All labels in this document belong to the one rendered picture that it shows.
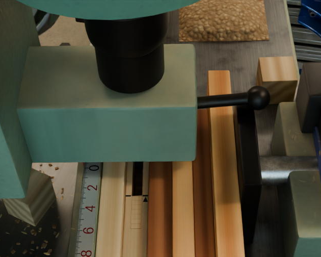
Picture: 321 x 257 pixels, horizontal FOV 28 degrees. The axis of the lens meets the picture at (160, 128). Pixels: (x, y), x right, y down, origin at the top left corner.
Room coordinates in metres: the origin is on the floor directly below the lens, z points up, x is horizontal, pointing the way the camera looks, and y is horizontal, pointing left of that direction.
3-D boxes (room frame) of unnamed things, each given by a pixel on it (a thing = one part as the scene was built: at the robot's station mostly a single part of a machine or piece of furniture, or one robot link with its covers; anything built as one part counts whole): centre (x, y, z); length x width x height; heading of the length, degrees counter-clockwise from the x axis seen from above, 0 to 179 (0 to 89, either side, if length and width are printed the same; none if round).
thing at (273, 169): (0.31, -0.10, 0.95); 0.09 x 0.07 x 0.09; 177
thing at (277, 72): (0.44, -0.12, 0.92); 0.03 x 0.03 x 0.03; 89
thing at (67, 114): (0.35, 0.04, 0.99); 0.14 x 0.07 x 0.09; 87
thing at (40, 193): (0.38, 0.14, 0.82); 0.04 x 0.04 x 0.04; 60
